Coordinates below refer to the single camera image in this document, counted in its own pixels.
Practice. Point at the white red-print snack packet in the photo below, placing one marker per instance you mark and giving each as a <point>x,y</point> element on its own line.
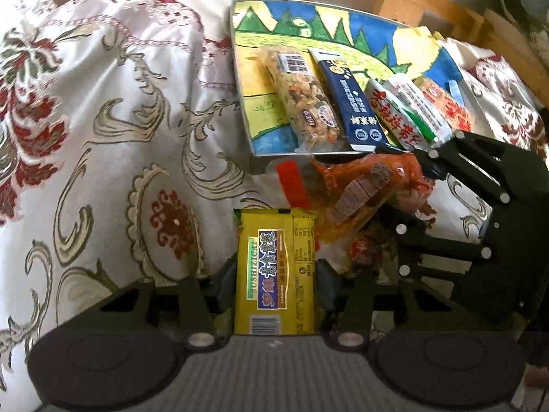
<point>386,116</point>

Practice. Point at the orange snack packet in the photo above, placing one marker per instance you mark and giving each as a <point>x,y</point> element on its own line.
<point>377,189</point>

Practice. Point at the painted metal-edged tray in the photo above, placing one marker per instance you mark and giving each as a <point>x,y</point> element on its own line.
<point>257,73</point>

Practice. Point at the light blue small packet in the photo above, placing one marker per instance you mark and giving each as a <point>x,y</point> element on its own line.
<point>455,91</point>

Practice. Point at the red white snack packet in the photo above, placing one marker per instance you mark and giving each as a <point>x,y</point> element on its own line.
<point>362,249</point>

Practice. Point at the yellow snack packet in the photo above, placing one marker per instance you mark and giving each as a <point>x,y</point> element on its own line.
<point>274,270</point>

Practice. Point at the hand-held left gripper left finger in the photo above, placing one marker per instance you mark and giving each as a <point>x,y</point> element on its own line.
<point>197,309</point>

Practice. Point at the clear nut bar packet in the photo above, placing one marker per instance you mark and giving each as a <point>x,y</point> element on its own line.
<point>300,103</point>

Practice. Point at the wooden bed frame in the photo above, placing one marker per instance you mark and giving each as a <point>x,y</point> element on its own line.
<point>429,4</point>

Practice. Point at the peach red-print snack packet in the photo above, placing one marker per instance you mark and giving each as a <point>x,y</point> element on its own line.
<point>448,107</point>

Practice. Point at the navy blue snack packet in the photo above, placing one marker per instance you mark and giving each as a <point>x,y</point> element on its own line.
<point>349,107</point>

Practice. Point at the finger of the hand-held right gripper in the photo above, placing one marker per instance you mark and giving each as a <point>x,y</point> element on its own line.
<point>441,244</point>
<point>467,167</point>

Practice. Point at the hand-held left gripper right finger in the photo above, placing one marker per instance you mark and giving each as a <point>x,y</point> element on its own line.
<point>358,309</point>

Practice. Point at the white green snack packet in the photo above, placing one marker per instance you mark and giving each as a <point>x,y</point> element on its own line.
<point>418,103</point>

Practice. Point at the floral satin blanket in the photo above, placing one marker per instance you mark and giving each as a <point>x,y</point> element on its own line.
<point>107,137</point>

